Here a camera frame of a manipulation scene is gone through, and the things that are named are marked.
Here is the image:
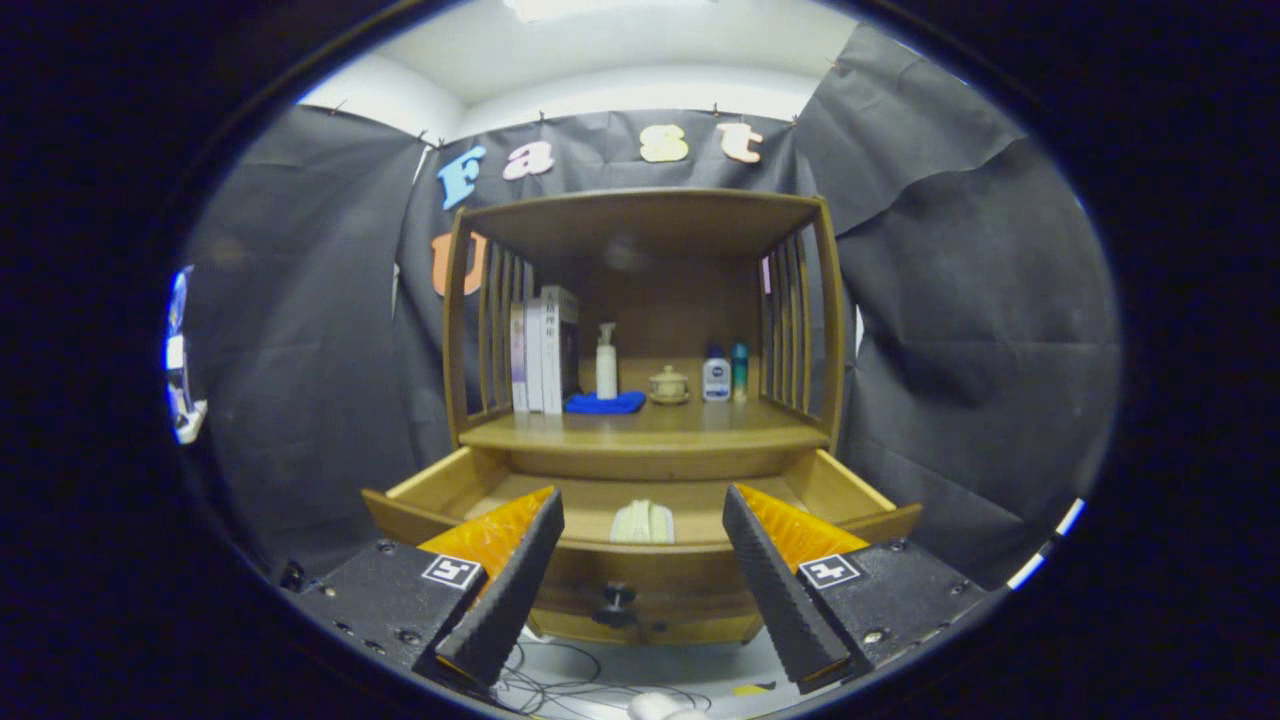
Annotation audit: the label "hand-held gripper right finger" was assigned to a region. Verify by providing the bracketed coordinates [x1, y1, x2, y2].
[722, 484, 991, 694]

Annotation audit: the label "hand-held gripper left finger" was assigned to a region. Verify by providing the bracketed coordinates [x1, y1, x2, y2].
[290, 487, 566, 691]

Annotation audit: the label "black drawer knob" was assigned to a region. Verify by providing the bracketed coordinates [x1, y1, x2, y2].
[592, 582, 638, 629]

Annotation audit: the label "wooden drawer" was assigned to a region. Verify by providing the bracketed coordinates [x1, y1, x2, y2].
[362, 447, 923, 646]

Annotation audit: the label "wooden countertop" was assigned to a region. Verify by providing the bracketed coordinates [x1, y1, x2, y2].
[458, 398, 831, 453]

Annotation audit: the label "wooden cabinet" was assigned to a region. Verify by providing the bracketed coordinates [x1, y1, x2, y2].
[443, 188, 847, 481]

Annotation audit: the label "blue folded cloth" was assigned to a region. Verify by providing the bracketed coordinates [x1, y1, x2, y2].
[564, 391, 648, 415]

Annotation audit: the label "pale purple book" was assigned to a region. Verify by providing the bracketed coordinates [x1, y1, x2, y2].
[510, 303, 529, 413]

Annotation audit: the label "thin white book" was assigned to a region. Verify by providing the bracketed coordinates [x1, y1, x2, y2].
[525, 298, 546, 414]

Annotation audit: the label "white pump bottle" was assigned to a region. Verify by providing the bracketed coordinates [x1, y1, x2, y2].
[596, 322, 620, 401]

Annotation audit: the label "large white dark-cover book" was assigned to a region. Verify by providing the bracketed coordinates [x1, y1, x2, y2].
[540, 285, 581, 415]

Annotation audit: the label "black floor cables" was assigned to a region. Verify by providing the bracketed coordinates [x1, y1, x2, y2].
[495, 640, 716, 716]

